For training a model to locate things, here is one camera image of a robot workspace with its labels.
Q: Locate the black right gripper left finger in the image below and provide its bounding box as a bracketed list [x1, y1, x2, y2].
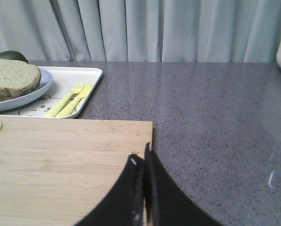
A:
[76, 154, 145, 226]

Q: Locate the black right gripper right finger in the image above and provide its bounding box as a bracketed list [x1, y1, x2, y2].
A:
[144, 143, 221, 226]

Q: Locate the light blue round plate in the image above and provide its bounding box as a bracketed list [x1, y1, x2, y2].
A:
[0, 69, 53, 112]

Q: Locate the bread slice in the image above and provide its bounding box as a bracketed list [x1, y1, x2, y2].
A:
[0, 58, 41, 97]

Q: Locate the cream white serving tray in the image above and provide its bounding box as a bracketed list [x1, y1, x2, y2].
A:
[0, 66, 103, 118]

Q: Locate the wooden cutting board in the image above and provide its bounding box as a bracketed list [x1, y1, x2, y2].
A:
[0, 115, 153, 226]

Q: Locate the yellow plastic fork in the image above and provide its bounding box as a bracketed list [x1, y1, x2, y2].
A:
[44, 82, 84, 117]

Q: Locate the grey white curtain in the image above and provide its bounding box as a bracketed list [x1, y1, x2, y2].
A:
[0, 0, 281, 63]

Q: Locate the green lime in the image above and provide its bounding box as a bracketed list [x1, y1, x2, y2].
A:
[0, 50, 28, 63]

